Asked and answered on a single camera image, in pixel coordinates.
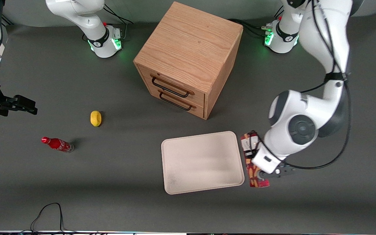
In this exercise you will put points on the wooden drawer cabinet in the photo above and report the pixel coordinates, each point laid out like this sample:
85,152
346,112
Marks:
191,42

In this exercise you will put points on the red cola bottle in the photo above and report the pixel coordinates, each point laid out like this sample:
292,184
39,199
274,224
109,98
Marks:
57,144

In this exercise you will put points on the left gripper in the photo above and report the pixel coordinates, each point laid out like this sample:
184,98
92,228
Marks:
249,155

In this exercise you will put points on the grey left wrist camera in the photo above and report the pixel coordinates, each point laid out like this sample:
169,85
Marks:
281,171

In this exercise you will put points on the yellow lemon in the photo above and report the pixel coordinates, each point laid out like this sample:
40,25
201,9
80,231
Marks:
95,118

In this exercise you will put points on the red cookie box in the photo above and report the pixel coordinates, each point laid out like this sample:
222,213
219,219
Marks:
252,173

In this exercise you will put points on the white plastic tray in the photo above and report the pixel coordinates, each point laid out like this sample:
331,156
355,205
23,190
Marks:
202,161

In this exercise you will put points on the wooden drawer front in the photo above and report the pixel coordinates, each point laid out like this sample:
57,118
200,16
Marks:
188,109
175,81

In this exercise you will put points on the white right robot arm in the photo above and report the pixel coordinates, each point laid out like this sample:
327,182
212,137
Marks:
93,29

